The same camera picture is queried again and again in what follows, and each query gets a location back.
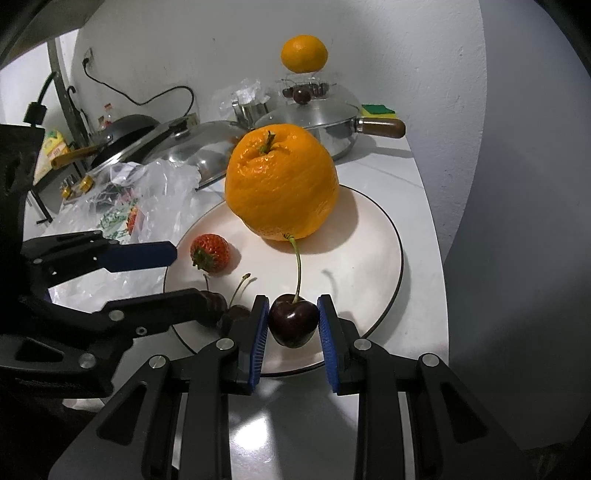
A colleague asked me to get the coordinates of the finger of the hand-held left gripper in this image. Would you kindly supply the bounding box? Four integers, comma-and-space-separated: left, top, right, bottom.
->
0, 287, 229, 400
21, 231, 178, 289

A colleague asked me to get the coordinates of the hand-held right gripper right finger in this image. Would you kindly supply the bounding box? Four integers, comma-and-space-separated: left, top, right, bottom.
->
316, 294, 541, 480

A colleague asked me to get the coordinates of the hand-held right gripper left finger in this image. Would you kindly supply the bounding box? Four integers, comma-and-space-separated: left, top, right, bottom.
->
48, 295, 271, 480

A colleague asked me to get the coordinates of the printed clear plastic bag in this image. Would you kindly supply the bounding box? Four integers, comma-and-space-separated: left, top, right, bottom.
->
46, 159, 204, 305

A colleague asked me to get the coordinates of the white round plate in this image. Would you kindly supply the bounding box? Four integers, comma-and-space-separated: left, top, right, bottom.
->
163, 185, 404, 376

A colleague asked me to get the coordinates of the black metal shelf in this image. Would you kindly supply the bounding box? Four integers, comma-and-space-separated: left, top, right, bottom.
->
25, 173, 54, 227

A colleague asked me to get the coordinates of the yellow detergent bottle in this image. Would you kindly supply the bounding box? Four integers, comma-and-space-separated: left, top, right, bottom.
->
34, 129, 70, 185

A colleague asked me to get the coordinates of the steel induction cooker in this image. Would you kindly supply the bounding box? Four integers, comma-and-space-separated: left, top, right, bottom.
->
60, 113, 200, 204

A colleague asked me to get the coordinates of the grey vertical pipe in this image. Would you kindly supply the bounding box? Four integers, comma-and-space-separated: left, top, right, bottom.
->
53, 39, 88, 153

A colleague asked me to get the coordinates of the large steel lid black knob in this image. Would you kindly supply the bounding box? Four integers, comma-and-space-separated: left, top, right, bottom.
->
141, 119, 259, 191

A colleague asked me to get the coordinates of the large orange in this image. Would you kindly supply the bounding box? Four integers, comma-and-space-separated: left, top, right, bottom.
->
225, 124, 340, 241

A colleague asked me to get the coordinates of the steel range hood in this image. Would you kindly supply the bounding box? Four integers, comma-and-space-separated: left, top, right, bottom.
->
0, 0, 109, 61

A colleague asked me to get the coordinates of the small steel cup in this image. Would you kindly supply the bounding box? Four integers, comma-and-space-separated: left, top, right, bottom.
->
232, 99, 271, 130

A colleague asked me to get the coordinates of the crumpled clear plastic bag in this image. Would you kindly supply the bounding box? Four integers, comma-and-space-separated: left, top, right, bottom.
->
215, 78, 273, 121

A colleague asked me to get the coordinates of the small steel lid brown knob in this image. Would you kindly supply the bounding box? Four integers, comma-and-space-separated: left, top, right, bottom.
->
254, 85, 361, 136

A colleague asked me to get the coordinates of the yellow green sponge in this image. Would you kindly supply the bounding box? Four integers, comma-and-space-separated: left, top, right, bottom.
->
361, 104, 398, 120

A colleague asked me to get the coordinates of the clear box of cherries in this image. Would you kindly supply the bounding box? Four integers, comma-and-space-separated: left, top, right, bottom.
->
276, 76, 336, 100

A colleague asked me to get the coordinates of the small orange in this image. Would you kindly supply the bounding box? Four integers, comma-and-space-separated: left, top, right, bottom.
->
281, 34, 329, 73

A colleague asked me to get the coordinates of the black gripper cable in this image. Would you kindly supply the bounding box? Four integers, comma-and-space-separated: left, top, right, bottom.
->
25, 71, 58, 127

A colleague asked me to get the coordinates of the black wok wooden handle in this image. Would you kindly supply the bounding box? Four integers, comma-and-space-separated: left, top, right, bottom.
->
50, 114, 161, 169

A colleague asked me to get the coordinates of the black cooker power cable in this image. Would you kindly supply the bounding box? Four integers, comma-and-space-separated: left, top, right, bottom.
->
83, 60, 195, 121

